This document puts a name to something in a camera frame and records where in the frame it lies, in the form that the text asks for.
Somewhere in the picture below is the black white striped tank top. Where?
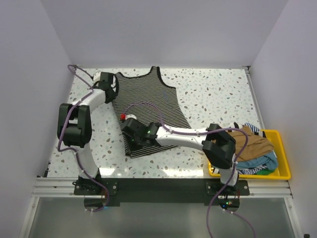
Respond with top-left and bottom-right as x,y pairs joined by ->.
111,65 -> 193,159

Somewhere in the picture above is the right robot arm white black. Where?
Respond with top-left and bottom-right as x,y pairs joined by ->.
121,118 -> 238,195

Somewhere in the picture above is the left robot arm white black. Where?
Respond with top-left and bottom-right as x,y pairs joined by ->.
57,72 -> 119,194

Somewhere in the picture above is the navy white striped tank top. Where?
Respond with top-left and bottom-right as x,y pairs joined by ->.
230,122 -> 266,138

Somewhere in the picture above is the tan tank top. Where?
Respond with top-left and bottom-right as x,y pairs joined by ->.
228,125 -> 274,162

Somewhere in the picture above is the green tank top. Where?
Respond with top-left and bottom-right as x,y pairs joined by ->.
256,169 -> 274,176

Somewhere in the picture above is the blue tank top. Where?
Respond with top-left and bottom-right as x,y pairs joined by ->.
236,151 -> 278,171

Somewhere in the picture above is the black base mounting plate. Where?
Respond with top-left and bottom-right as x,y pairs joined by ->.
73,177 -> 251,208

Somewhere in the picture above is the yellow plastic bin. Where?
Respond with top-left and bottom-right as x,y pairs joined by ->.
207,129 -> 292,180

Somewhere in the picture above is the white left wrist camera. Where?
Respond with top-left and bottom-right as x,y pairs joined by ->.
93,71 -> 101,82

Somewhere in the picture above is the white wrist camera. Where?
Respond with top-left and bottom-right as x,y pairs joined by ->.
120,114 -> 137,121
93,71 -> 101,82

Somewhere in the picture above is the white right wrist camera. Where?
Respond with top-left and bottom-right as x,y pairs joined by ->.
120,114 -> 137,121

